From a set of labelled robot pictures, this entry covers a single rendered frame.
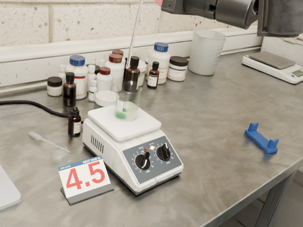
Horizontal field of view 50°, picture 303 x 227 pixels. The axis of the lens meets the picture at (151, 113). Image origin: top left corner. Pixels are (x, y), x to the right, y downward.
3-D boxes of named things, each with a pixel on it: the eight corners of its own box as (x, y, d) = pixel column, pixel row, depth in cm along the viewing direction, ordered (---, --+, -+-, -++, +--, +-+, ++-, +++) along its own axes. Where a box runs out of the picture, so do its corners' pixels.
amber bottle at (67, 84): (77, 105, 90) (79, 75, 86) (65, 106, 88) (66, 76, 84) (72, 99, 92) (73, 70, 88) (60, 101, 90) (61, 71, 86)
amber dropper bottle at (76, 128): (65, 133, 77) (66, 107, 74) (70, 127, 80) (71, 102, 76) (77, 136, 77) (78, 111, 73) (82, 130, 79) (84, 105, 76)
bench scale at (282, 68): (293, 86, 131) (298, 74, 129) (238, 64, 146) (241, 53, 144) (311, 78, 144) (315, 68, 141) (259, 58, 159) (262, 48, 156)
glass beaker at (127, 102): (135, 126, 68) (140, 91, 64) (109, 120, 69) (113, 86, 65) (140, 113, 74) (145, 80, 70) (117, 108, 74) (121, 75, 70)
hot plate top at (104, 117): (162, 127, 71) (163, 124, 70) (118, 142, 63) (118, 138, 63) (129, 103, 78) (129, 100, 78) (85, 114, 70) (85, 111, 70)
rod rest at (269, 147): (277, 152, 84) (282, 140, 83) (267, 153, 83) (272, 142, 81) (253, 131, 92) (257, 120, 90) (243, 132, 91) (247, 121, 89)
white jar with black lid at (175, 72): (167, 72, 122) (170, 54, 119) (184, 76, 122) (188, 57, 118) (165, 79, 116) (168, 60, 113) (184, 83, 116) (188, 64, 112)
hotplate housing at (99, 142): (182, 175, 70) (190, 144, 66) (135, 198, 62) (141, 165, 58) (121, 126, 84) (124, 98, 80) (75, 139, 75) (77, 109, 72)
